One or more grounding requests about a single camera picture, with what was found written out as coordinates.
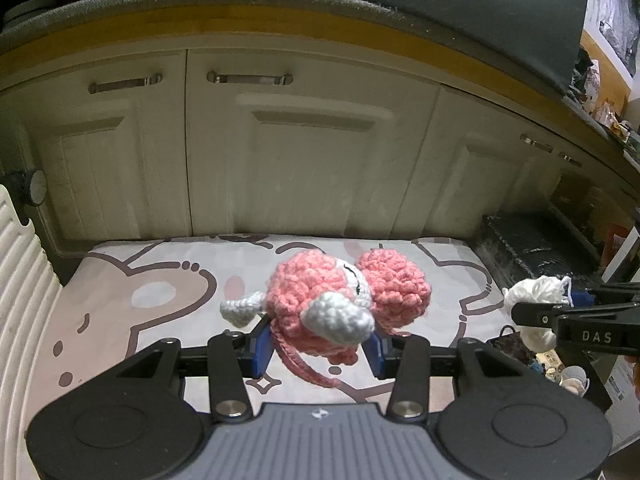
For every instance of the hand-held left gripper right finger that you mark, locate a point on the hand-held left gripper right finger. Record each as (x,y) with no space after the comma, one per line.
(378,357)

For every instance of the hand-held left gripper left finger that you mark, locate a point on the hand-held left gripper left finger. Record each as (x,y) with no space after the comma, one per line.
(262,349)

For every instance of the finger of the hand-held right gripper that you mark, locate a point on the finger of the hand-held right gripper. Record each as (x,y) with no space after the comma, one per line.
(537,317)
(615,294)

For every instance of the white yarn ball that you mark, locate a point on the white yarn ball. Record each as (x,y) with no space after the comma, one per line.
(530,292)

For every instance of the dark blue brown crochet scrunchie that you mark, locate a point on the dark blue brown crochet scrunchie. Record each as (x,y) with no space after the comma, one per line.
(515,347)

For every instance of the small yellow box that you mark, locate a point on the small yellow box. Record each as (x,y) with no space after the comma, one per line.
(550,360)

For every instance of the grey hat crochet doll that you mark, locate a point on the grey hat crochet doll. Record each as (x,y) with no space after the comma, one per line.
(575,376)

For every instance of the black cardboard box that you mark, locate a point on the black cardboard box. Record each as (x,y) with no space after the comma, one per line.
(597,385)

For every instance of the pink white crochet doll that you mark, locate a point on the pink white crochet doll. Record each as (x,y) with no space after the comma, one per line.
(300,285)

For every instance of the white flat board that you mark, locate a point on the white flat board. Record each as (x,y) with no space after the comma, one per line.
(625,260)

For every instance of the red box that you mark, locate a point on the red box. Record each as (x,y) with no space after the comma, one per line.
(614,240)

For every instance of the black wrapped box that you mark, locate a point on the black wrapped box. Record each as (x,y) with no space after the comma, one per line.
(530,245)

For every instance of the pink crochet toy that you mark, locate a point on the pink crochet toy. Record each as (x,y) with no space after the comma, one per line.
(400,285)

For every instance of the cream cabinet door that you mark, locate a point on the cream cabinet door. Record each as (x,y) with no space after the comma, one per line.
(475,180)
(310,170)
(100,170)
(575,195)

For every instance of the cartoon printed blanket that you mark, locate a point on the cartoon printed blanket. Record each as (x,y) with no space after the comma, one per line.
(100,335)

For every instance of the brown cardboard box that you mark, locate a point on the brown cardboard box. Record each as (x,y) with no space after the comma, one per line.
(607,70)

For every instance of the white ribbed board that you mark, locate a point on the white ribbed board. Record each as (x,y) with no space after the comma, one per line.
(25,310)

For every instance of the round black dial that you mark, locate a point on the round black dial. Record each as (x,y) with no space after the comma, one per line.
(36,186)

